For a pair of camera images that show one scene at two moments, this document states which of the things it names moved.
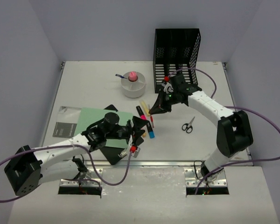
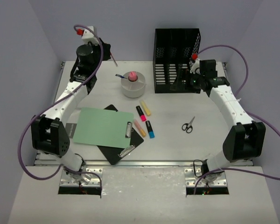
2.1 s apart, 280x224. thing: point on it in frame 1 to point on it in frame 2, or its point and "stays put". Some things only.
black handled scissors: x=188 y=127 stays put
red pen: x=152 y=121 to x=111 y=53
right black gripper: x=160 y=106 to x=177 y=85
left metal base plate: x=91 y=177 stays put
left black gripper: x=132 y=129 to x=106 y=51
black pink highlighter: x=141 y=113 stays put
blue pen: x=117 y=74 stays put
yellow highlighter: x=145 y=108 stays put
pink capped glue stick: x=133 y=75 stays put
